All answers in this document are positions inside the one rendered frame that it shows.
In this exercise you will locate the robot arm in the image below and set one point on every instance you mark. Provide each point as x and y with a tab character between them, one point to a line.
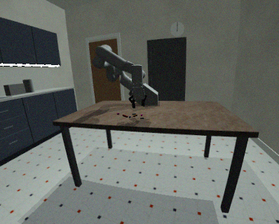
107	59

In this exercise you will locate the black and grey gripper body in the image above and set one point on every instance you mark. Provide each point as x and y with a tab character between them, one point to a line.
138	93

